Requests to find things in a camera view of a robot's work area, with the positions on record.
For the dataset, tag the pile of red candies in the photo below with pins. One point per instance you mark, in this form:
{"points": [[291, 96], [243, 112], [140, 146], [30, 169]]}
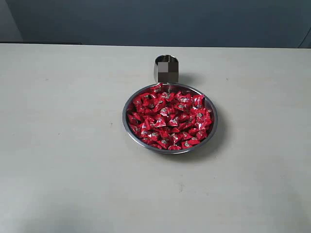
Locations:
{"points": [[169, 120]]}

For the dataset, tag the steel cup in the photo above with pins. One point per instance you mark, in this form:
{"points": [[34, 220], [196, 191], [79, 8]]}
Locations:
{"points": [[166, 69]]}

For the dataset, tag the round steel bowl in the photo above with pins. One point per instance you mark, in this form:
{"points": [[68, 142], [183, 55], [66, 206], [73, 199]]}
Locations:
{"points": [[173, 87]]}

